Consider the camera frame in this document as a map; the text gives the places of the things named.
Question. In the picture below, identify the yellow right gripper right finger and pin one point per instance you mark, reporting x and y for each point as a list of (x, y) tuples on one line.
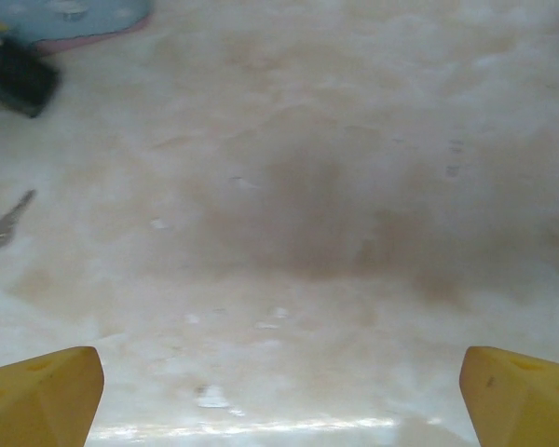
[(526, 405)]

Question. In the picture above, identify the blue cartoon picture card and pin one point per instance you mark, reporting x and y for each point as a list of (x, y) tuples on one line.
[(88, 18)]

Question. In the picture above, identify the black padlock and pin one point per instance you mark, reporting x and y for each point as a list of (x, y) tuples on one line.
[(21, 79)]

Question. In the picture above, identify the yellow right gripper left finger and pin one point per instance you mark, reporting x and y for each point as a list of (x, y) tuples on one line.
[(37, 400)]

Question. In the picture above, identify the silver key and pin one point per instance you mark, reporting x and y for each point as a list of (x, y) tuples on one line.
[(4, 226)]

